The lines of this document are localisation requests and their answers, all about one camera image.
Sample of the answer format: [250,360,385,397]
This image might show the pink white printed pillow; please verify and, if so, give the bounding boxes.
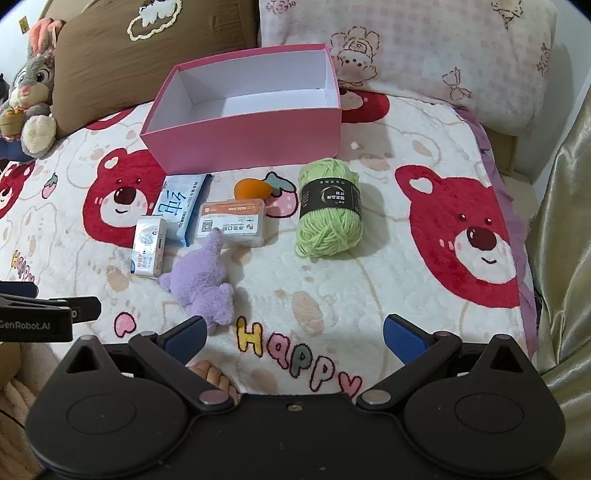
[259,0,559,137]

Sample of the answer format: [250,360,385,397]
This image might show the pink cardboard box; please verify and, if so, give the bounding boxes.
[139,44,342,176]

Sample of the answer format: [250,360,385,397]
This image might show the blue wet wipes packet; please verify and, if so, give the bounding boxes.
[152,174,214,247]

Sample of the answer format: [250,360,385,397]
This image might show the small white wipes pack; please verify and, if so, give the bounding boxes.
[130,216,168,278]

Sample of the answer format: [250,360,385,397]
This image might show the green yarn skein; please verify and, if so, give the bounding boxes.
[294,158,365,259]

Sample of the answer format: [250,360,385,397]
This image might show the clear plastic case orange label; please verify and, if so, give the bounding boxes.
[194,198,269,247]

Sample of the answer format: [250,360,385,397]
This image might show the brown embroidered pillow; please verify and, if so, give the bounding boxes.
[52,0,262,137]

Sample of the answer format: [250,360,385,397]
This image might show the orange makeup sponge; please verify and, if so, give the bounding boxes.
[234,178,269,201]

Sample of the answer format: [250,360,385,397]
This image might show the gold satin fabric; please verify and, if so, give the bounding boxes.
[526,76,591,480]

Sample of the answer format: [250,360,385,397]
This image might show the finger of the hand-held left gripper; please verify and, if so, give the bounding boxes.
[0,281,39,297]
[0,295,102,324]

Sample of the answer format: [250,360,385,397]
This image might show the purple plush toy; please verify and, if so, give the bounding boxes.
[158,229,236,335]

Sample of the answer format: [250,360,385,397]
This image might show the grey bunny plush toy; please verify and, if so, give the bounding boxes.
[0,17,58,160]

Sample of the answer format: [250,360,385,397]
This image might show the person's foot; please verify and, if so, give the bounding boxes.
[188,361,242,407]

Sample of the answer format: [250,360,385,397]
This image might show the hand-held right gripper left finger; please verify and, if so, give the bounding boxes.
[60,316,235,412]

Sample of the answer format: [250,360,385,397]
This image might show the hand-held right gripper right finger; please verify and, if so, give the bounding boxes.
[356,314,532,411]

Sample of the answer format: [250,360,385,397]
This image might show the beige fuzzy cloth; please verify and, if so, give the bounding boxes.
[0,342,61,444]

